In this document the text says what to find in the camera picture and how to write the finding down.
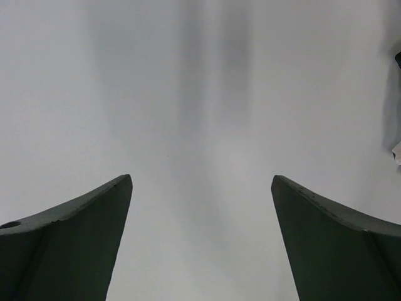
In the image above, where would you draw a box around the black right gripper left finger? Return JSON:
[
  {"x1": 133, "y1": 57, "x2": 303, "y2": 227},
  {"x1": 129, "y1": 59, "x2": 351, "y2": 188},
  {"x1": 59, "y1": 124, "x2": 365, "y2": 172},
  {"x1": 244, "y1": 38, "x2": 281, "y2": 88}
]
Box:
[{"x1": 1, "y1": 174, "x2": 132, "y2": 300}]

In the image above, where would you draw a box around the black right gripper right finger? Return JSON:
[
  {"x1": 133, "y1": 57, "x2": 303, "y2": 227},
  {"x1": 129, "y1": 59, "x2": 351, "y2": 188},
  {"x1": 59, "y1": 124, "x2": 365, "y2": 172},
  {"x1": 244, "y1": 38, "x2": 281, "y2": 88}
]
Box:
[{"x1": 271, "y1": 175, "x2": 400, "y2": 300}]

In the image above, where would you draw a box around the white t shirt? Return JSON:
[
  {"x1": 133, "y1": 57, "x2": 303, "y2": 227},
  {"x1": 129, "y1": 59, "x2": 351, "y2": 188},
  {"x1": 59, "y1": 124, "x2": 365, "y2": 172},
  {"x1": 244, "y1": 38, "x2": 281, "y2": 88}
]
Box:
[{"x1": 392, "y1": 142, "x2": 401, "y2": 166}]

